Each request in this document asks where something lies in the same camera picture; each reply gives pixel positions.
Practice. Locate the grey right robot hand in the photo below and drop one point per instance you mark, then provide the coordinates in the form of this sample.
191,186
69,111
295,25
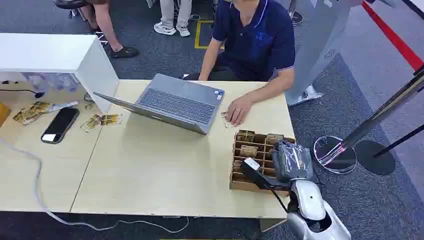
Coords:
291,162

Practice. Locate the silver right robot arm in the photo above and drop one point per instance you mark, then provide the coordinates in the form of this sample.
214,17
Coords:
311,205

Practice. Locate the wooden card box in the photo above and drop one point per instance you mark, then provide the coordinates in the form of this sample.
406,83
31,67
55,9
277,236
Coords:
251,185

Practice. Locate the person's hand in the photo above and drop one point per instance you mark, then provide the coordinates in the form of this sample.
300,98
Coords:
238,111

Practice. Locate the small pale card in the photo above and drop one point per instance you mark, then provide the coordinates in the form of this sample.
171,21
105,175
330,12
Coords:
227,124

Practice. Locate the standing person in grey trousers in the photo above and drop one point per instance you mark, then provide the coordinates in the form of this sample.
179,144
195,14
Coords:
318,49

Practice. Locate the grey open laptop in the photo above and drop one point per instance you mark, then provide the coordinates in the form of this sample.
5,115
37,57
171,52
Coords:
179,104

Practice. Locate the seated person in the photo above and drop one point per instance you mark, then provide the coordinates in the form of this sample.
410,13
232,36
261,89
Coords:
255,39

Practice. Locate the chair base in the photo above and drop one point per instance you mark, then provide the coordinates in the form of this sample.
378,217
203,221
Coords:
295,16

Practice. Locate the red barrier belt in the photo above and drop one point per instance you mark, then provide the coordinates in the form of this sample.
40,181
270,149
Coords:
394,38

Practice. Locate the standing person in white shoes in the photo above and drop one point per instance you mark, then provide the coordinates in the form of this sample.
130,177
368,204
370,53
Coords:
174,20

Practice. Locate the person in black shoes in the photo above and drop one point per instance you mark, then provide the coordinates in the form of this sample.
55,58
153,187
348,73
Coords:
106,23

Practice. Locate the black smartphone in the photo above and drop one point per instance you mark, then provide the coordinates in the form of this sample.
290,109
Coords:
60,125

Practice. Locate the white shelf unit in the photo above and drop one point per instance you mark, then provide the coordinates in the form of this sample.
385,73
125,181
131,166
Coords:
66,56

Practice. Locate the clear plastic bottles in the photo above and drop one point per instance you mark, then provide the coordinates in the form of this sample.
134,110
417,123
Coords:
53,82

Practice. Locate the yellow-brown box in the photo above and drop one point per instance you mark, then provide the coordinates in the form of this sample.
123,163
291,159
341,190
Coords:
3,114

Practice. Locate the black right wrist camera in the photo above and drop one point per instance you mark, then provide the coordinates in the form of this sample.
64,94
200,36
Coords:
255,174

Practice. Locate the black stanchion post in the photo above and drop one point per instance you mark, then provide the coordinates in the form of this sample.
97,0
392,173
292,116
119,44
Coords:
377,159

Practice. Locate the chrome stanchion post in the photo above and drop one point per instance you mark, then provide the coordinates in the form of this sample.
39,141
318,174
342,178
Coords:
374,122

